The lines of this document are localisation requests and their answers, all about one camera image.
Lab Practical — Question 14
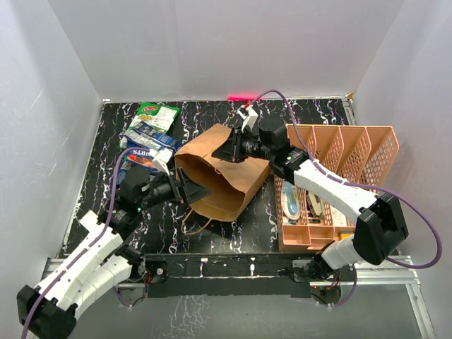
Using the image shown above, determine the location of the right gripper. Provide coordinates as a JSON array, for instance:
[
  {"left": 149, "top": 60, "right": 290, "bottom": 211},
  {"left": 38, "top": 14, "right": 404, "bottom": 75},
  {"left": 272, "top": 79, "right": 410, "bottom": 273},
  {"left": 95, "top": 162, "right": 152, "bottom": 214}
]
[{"left": 213, "top": 126, "right": 275, "bottom": 163}]

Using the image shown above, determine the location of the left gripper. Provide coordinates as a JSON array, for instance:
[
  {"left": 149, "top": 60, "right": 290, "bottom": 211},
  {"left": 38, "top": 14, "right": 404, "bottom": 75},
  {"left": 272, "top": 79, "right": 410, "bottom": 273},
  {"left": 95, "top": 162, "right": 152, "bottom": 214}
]
[{"left": 138, "top": 167, "right": 211, "bottom": 210}]

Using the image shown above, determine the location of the brown paper bag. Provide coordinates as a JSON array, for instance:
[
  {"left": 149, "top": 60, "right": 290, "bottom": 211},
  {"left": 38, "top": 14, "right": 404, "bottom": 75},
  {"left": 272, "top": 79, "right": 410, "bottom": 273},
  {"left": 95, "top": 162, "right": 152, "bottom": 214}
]
[{"left": 174, "top": 124, "right": 271, "bottom": 222}]

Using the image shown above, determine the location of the blue Burts crisps packet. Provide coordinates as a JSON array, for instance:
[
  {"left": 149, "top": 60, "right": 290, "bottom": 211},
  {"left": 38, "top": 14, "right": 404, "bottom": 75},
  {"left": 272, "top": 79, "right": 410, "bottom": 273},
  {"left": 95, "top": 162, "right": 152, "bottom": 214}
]
[{"left": 123, "top": 148, "right": 159, "bottom": 174}]

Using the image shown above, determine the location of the blue snack packet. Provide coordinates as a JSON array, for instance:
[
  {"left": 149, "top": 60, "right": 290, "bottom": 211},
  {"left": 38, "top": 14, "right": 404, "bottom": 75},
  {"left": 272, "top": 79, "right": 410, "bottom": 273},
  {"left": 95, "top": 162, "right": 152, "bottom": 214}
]
[{"left": 116, "top": 162, "right": 133, "bottom": 186}]

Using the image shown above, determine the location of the green white snack bag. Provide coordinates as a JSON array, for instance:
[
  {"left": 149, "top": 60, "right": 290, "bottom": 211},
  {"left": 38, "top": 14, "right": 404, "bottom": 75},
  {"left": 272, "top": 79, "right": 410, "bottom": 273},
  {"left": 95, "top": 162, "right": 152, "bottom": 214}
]
[{"left": 127, "top": 102, "right": 180, "bottom": 133}]

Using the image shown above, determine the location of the dark blue nutrition-label packet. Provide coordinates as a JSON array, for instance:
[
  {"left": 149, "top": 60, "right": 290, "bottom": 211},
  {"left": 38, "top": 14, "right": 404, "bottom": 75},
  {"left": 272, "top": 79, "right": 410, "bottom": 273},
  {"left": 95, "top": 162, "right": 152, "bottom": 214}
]
[{"left": 119, "top": 127, "right": 182, "bottom": 153}]

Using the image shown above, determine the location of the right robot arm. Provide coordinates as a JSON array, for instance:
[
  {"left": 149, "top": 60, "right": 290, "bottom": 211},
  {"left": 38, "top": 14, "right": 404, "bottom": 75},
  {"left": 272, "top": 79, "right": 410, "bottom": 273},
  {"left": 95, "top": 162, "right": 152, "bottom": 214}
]
[{"left": 212, "top": 118, "right": 409, "bottom": 280}]

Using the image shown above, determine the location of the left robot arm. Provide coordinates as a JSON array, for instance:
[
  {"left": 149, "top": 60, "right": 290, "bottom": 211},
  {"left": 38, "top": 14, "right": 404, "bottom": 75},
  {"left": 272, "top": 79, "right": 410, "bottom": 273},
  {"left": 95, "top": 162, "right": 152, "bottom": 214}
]
[{"left": 16, "top": 167, "right": 211, "bottom": 338}]

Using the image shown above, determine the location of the pink tape strip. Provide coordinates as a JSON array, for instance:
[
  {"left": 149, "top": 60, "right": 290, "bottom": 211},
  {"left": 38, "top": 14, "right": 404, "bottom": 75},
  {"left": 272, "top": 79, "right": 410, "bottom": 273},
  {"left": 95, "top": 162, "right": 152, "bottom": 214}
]
[{"left": 227, "top": 93, "right": 256, "bottom": 102}]

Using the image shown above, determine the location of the blue white toothbrush pack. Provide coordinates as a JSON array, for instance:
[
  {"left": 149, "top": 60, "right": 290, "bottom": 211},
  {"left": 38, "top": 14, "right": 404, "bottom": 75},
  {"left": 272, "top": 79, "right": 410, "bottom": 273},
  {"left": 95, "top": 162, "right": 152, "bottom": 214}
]
[{"left": 281, "top": 181, "right": 300, "bottom": 221}]

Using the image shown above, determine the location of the beige stapler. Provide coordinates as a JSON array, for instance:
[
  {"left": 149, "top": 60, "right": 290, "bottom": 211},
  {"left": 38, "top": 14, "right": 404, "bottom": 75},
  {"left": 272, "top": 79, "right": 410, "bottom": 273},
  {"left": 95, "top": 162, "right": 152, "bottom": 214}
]
[{"left": 306, "top": 191, "right": 325, "bottom": 218}]

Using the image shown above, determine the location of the small white box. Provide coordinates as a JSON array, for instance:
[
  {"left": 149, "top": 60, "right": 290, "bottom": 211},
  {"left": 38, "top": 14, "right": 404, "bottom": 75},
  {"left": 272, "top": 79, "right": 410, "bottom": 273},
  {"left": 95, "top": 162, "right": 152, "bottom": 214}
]
[{"left": 79, "top": 210, "right": 100, "bottom": 232}]

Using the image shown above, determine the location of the white card packet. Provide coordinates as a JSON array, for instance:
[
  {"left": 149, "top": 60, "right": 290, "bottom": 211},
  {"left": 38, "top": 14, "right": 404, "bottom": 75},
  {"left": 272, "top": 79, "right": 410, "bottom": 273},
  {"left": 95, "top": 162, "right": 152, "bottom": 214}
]
[{"left": 331, "top": 206, "right": 348, "bottom": 227}]

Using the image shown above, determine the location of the pink plastic desk organizer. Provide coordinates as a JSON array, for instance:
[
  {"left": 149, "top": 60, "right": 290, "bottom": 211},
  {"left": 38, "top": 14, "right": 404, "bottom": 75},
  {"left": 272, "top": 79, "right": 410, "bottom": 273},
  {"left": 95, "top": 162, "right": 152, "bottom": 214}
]
[{"left": 274, "top": 124, "right": 399, "bottom": 253}]

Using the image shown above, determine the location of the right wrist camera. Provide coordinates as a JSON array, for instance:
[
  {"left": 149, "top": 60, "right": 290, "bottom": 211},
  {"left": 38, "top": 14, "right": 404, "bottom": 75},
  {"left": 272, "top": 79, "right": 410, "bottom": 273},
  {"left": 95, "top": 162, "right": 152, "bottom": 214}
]
[{"left": 237, "top": 103, "right": 258, "bottom": 131}]

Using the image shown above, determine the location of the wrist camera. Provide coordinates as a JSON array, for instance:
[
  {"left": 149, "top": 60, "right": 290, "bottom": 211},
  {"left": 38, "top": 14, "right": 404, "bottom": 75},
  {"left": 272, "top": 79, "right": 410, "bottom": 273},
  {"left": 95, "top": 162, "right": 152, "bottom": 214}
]
[
  {"left": 152, "top": 148, "right": 173, "bottom": 175},
  {"left": 237, "top": 103, "right": 258, "bottom": 131}
]

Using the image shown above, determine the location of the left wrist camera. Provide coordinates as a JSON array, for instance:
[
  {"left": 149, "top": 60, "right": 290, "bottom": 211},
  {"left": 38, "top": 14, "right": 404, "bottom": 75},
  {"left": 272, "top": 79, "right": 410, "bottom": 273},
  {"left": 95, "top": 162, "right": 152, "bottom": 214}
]
[{"left": 152, "top": 148, "right": 173, "bottom": 175}]

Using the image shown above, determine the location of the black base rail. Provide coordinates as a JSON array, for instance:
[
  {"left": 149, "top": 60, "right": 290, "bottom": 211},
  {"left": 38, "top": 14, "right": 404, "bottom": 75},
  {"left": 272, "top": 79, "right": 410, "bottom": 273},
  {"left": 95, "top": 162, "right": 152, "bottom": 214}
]
[{"left": 105, "top": 252, "right": 354, "bottom": 301}]

